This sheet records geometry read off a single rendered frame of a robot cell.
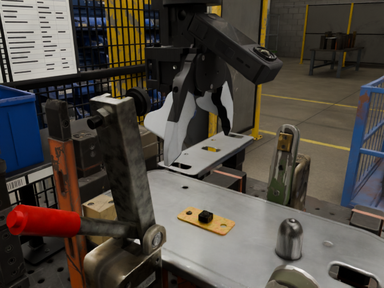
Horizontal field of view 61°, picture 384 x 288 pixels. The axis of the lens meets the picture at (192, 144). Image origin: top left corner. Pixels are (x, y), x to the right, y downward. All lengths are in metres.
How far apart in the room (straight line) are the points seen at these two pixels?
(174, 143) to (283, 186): 0.26
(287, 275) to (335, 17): 12.45
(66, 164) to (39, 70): 0.53
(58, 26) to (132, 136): 0.65
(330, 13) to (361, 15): 0.99
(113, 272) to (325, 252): 0.27
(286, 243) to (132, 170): 0.22
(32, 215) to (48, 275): 0.67
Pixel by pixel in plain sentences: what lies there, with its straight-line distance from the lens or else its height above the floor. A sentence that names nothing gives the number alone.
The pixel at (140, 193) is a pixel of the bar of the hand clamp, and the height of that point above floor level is 1.12.
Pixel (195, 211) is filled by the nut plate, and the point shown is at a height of 1.00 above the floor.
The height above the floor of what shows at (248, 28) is 1.25.
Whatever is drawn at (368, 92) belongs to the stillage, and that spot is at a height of 0.92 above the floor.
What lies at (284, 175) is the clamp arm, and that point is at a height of 1.03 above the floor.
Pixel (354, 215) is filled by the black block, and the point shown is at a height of 0.99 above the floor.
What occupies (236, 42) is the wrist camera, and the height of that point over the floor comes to 1.26.
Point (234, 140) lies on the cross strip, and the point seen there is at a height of 1.00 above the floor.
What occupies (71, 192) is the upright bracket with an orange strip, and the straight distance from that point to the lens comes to 0.41.
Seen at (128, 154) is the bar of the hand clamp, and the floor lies 1.16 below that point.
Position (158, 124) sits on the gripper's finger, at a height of 1.16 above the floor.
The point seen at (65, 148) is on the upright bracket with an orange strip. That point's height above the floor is 1.15.
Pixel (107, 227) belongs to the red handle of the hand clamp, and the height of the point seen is 1.10.
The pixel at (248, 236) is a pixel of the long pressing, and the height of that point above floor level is 1.00.
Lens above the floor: 1.27
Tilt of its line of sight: 20 degrees down
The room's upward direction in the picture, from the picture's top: straight up
